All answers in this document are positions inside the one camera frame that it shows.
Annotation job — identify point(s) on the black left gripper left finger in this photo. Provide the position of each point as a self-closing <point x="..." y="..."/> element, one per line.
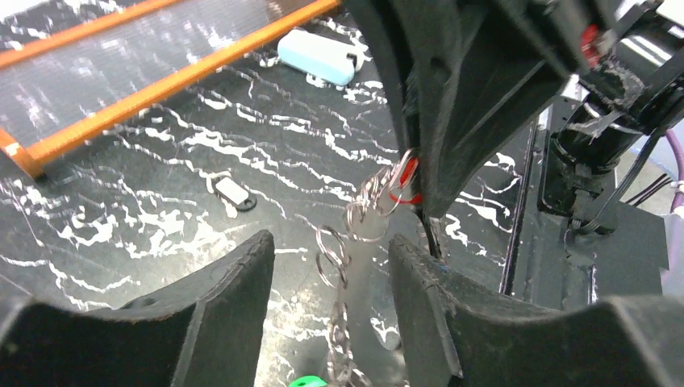
<point x="202" y="330"/>

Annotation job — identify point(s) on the red key tag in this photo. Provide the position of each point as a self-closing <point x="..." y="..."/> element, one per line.
<point x="401" y="189"/>

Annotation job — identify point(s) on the black key tag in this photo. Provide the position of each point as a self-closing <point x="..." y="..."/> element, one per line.
<point x="230" y="190"/>

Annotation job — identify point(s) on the orange wooden two-tier shelf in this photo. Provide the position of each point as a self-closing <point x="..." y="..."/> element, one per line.
<point x="63" y="91"/>

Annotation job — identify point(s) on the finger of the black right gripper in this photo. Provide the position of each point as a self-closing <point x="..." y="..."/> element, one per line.
<point x="390" y="28"/>
<point x="483" y="69"/>

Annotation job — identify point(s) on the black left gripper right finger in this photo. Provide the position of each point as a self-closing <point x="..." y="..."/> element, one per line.
<point x="456" y="332"/>

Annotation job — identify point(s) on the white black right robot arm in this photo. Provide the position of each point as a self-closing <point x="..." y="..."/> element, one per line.
<point x="587" y="35"/>

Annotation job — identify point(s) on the green headed key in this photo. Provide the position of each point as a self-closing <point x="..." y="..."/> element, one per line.
<point x="308" y="381"/>

